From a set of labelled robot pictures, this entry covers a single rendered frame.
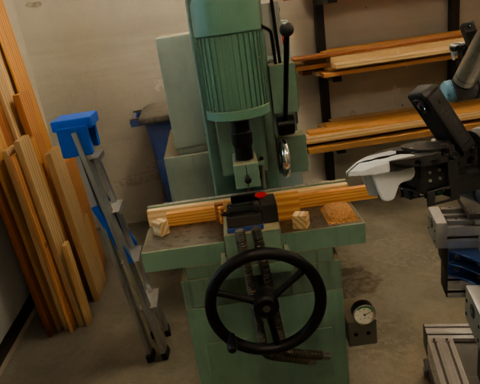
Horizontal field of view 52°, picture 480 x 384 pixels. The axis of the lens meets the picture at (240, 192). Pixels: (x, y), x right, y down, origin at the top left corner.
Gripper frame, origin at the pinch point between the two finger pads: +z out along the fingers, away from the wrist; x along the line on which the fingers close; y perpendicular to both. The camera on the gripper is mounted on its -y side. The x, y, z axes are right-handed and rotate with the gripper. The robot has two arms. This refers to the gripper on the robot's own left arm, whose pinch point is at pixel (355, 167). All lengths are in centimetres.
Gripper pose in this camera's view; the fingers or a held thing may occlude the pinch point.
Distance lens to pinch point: 70.4
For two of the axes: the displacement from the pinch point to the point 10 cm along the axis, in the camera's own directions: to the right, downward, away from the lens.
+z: -9.5, 2.2, -2.1
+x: -2.5, -1.9, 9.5
